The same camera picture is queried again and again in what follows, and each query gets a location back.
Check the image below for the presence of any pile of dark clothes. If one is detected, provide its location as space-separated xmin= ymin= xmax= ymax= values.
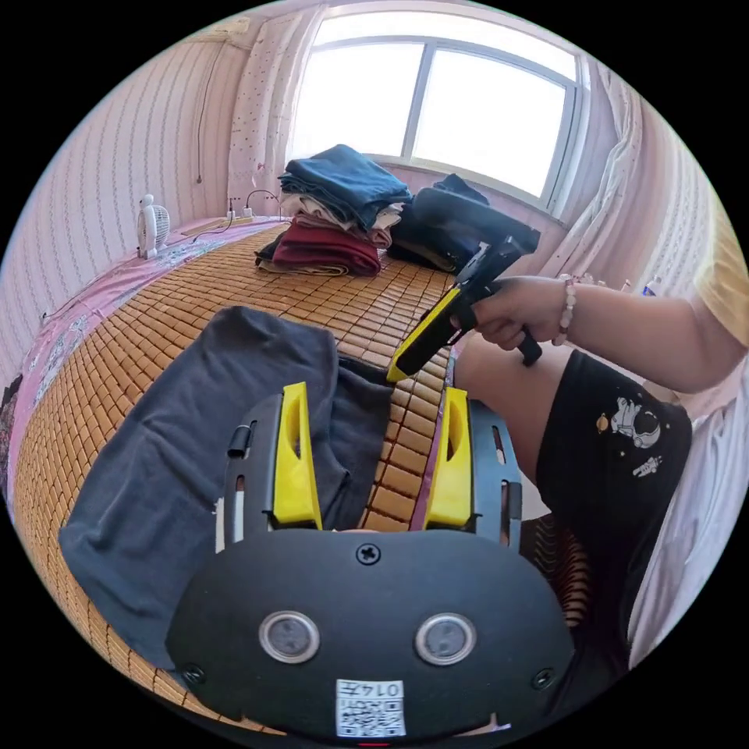
xmin=388 ymin=173 xmax=492 ymax=276

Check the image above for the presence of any person's right hand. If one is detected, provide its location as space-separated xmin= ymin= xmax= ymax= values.
xmin=476 ymin=275 xmax=572 ymax=352

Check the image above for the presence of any white curtain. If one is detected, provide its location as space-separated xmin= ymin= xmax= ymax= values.
xmin=535 ymin=58 xmax=648 ymax=285

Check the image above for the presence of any pink dotted curtain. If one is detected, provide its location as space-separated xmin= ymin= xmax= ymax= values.
xmin=226 ymin=6 xmax=328 ymax=218

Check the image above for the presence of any bed with woven mat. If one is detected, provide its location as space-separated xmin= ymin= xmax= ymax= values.
xmin=2 ymin=213 xmax=472 ymax=740

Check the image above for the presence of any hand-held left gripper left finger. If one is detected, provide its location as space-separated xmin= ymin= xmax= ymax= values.
xmin=273 ymin=382 xmax=324 ymax=531

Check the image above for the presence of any window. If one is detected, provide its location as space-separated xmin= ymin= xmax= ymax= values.
xmin=291 ymin=10 xmax=589 ymax=207

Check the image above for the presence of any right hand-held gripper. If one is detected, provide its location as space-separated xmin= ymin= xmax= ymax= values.
xmin=385 ymin=233 xmax=544 ymax=385

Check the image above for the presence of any person's right forearm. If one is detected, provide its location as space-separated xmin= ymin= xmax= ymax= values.
xmin=559 ymin=279 xmax=726 ymax=395

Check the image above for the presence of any power strip with cable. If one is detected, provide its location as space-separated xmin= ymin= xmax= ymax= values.
xmin=181 ymin=188 xmax=282 ymax=240

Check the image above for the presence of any person's body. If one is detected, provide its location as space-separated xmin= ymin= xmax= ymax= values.
xmin=453 ymin=204 xmax=749 ymax=694

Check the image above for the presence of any gray short sleeve shirt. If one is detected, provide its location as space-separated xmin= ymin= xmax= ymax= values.
xmin=58 ymin=306 xmax=394 ymax=674

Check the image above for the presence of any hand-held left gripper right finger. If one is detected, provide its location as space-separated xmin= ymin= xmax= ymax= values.
xmin=423 ymin=387 xmax=474 ymax=533

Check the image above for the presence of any small white fan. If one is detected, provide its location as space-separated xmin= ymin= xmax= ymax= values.
xmin=136 ymin=193 xmax=172 ymax=261

